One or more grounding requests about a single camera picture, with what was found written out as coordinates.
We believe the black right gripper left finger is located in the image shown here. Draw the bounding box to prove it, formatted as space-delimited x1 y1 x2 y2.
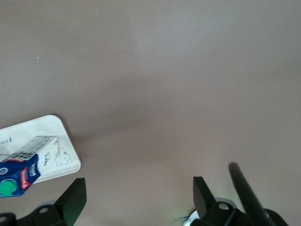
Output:
0 178 87 226

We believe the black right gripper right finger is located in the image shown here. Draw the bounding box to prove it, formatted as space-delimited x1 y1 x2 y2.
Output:
191 176 247 226

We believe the blue white milk carton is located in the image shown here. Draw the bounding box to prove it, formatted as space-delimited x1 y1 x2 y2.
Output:
0 136 58 198

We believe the white rabbit print tray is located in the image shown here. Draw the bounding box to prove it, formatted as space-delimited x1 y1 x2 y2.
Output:
0 114 82 186

